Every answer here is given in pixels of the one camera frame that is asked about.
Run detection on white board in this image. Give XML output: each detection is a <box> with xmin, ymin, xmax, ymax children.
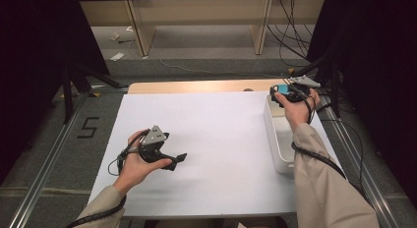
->
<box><xmin>84</xmin><ymin>88</ymin><xmax>345</xmax><ymax>219</ymax></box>

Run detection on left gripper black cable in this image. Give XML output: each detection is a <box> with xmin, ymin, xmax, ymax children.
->
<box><xmin>65</xmin><ymin>129</ymin><xmax>150</xmax><ymax>228</ymax></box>

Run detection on person's right hand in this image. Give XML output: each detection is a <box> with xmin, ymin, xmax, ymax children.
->
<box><xmin>273</xmin><ymin>87</ymin><xmax>322</xmax><ymax>133</ymax></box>

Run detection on black metal stand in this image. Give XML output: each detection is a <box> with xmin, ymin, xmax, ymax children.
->
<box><xmin>290</xmin><ymin>47</ymin><xmax>342</xmax><ymax>119</ymax></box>
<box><xmin>61</xmin><ymin>61</ymin><xmax>123</xmax><ymax>124</ymax></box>

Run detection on white plastic bin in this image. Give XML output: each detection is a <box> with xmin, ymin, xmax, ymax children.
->
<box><xmin>263</xmin><ymin>93</ymin><xmax>297</xmax><ymax>175</ymax></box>

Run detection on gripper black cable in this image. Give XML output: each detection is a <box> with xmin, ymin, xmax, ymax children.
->
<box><xmin>65</xmin><ymin>129</ymin><xmax>150</xmax><ymax>228</ymax></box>
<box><xmin>282</xmin><ymin>78</ymin><xmax>348</xmax><ymax>181</ymax></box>

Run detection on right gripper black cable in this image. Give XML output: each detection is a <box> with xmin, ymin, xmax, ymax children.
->
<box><xmin>282</xmin><ymin>78</ymin><xmax>348</xmax><ymax>181</ymax></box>

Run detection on light wooden desk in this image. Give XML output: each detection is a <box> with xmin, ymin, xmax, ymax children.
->
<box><xmin>79</xmin><ymin>0</ymin><xmax>326</xmax><ymax>58</ymax></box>

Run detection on person's left hand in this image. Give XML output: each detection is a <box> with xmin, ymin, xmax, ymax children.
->
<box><xmin>112</xmin><ymin>129</ymin><xmax>173</xmax><ymax>199</ymax></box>

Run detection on dark curtain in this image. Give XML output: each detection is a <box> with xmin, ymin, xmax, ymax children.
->
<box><xmin>0</xmin><ymin>0</ymin><xmax>111</xmax><ymax>187</ymax></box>
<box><xmin>306</xmin><ymin>0</ymin><xmax>417</xmax><ymax>207</ymax></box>

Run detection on bundle of black cables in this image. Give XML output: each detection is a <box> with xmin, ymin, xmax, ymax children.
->
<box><xmin>267</xmin><ymin>0</ymin><xmax>316</xmax><ymax>69</ymax></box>

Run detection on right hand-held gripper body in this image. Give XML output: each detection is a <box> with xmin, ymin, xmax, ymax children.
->
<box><xmin>282</xmin><ymin>75</ymin><xmax>322</xmax><ymax>103</ymax></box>

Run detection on thin black floor cable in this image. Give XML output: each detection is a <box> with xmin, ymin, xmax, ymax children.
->
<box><xmin>315</xmin><ymin>102</ymin><xmax>366</xmax><ymax>191</ymax></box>

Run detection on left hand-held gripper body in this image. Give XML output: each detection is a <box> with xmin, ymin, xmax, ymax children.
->
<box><xmin>138</xmin><ymin>124</ymin><xmax>172</xmax><ymax>164</ymax></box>

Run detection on aluminium floor rail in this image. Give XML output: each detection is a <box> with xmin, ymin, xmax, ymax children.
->
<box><xmin>8</xmin><ymin>92</ymin><xmax>92</xmax><ymax>228</ymax></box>
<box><xmin>314</xmin><ymin>89</ymin><xmax>401</xmax><ymax>228</ymax></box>

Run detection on thin white floor cable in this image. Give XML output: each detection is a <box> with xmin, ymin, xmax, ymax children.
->
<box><xmin>159</xmin><ymin>59</ymin><xmax>290</xmax><ymax>80</ymax></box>

